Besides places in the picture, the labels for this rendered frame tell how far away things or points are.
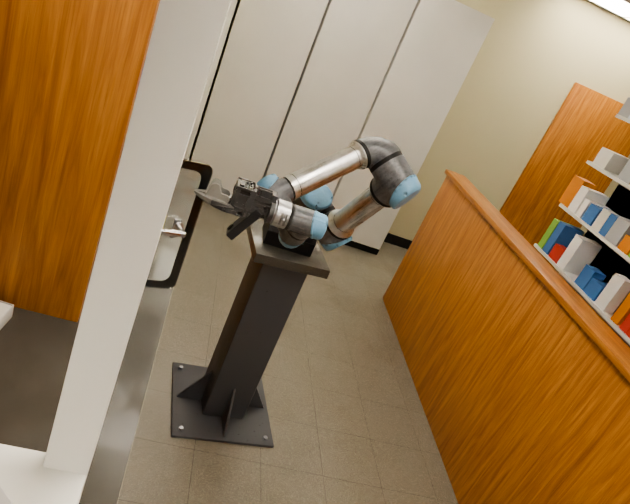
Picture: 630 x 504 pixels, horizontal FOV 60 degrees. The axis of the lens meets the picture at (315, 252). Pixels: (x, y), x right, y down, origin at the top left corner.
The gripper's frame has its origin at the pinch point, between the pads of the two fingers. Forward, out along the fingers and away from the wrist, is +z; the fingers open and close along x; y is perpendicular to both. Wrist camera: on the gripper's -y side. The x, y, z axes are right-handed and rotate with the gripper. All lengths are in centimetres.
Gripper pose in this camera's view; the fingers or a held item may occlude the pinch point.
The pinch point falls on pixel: (198, 194)
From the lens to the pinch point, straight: 148.5
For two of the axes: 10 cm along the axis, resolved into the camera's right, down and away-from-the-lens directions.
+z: -9.2, -2.9, -2.5
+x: 0.9, 4.7, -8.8
